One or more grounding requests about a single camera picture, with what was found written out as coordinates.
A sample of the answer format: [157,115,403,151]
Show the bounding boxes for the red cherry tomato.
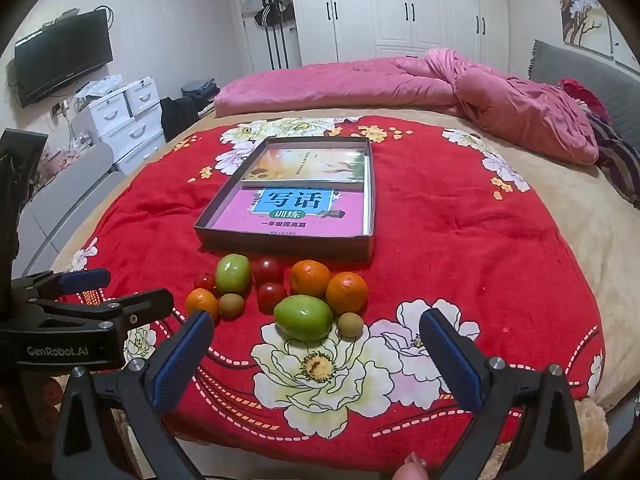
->
[250,256,285,286]
[256,282,288,315]

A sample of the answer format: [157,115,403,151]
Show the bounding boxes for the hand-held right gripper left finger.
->
[52,310,216,480]

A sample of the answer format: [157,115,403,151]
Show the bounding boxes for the folded clothes pile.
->
[181,78,221,98]

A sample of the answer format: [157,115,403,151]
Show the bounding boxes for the dark red cloth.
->
[559,78,612,123]

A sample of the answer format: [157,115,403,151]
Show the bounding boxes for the clear plastic bags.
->
[75,75,123,106]

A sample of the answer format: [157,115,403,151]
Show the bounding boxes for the small white drawer box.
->
[124,76,161,117]

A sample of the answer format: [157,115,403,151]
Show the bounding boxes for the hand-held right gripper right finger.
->
[419,308,586,480]

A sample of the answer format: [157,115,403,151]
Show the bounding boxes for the white drawer cabinet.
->
[71,85,167,176]

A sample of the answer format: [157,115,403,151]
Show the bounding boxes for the black flat television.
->
[14,8,113,108]

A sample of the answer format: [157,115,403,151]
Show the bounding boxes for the large green jujube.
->
[273,295,333,342]

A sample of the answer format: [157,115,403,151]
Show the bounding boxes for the hanging bags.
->
[241,0,293,28]

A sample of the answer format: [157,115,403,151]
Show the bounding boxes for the pink workbook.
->
[212,186,372,236]

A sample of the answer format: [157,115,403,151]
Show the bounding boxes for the tan quilted bed cover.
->
[570,397,612,466]

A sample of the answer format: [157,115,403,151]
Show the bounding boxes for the shallow grey cardboard box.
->
[194,136,375,262]

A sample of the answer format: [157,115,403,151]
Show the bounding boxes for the small mandarin orange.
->
[185,288,220,322]

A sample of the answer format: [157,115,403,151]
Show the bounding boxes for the brown longan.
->
[337,311,364,338]
[218,293,245,318]

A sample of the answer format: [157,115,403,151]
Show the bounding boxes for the striped pillow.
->
[587,115,640,208]

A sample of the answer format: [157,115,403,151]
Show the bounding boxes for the floral wall painting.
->
[552,0,613,56]

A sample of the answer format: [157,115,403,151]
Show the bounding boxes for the pink quilt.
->
[214,48,600,166]

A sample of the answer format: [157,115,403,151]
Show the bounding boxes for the red floral blanket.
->
[55,115,606,473]

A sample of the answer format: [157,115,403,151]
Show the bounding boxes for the grey headboard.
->
[529,40,640,136]

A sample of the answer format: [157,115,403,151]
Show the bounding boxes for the small green jujube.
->
[215,254,252,295]

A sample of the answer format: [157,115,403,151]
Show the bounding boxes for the person's right hand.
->
[394,451,428,480]

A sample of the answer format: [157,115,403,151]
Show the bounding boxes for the grey sofa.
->
[15,142,126,278]

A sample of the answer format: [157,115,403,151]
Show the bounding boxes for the landscape cover book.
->
[241,148,368,183]

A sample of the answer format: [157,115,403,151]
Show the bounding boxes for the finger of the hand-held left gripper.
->
[10,268,112,306]
[27,287,175,333]

